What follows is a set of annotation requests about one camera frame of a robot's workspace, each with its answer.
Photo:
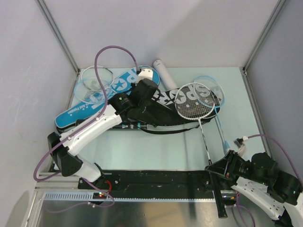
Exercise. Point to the white frame racket far left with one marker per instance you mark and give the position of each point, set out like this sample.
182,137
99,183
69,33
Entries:
89,79

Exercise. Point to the blue racket cover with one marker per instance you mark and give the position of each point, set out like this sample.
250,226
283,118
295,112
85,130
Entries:
80,110

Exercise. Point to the white racket white grip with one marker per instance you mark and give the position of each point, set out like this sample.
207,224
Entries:
193,101

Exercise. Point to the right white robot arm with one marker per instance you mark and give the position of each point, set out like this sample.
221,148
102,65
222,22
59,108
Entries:
278,193

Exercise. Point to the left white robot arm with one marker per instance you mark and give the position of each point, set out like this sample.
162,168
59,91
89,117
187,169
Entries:
66,152

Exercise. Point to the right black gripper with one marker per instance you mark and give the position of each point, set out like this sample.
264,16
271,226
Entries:
225,167

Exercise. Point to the black racket cover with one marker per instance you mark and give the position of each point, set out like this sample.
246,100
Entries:
158,111

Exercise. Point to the white shuttlecock tube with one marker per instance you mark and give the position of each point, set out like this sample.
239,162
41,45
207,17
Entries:
164,75

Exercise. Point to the black shuttlecock tube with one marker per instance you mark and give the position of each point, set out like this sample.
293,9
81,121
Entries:
130,126

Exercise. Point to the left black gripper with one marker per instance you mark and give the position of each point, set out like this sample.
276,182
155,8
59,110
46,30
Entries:
147,103

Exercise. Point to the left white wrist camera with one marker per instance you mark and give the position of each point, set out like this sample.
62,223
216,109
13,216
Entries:
145,73

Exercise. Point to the light blue racket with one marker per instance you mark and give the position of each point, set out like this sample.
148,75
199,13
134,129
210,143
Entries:
88,96
219,98

